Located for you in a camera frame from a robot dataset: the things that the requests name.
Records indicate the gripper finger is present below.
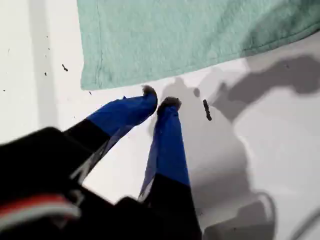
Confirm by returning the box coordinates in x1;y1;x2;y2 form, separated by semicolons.
137;96;203;240
62;84;159;182

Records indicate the pale green T-shirt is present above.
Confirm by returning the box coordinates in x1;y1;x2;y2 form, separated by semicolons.
76;0;320;91

